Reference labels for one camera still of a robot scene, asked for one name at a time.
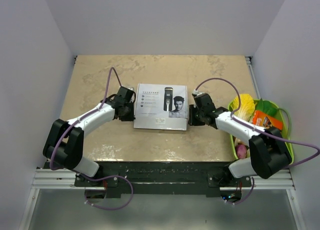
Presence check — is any white clipper kit box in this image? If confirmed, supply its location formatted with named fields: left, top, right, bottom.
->
left=133, top=83, right=188, bottom=131

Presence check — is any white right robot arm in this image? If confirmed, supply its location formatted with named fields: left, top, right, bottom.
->
left=188, top=90, right=292, bottom=187

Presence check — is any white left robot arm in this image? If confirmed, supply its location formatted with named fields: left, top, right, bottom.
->
left=43, top=86, right=136, bottom=186

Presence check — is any yellow napa cabbage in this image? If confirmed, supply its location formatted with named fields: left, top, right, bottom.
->
left=234, top=93, right=256, bottom=122

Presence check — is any purple onion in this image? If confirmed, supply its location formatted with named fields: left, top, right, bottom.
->
left=235, top=144, right=247, bottom=159

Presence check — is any orange razor package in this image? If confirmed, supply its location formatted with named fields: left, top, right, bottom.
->
left=251, top=110, right=283, bottom=131

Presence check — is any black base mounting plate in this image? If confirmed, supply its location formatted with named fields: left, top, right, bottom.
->
left=70, top=161, right=255, bottom=200

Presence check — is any green plastic basket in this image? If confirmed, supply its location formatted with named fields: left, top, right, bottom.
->
left=227, top=97, right=294, bottom=164

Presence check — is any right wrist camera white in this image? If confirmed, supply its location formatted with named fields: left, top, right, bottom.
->
left=192, top=89, right=204, bottom=97

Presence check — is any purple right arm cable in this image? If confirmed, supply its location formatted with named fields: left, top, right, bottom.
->
left=192, top=77, right=320, bottom=206

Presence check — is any aluminium frame rail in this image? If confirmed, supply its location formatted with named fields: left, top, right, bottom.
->
left=31, top=168, right=76, bottom=190

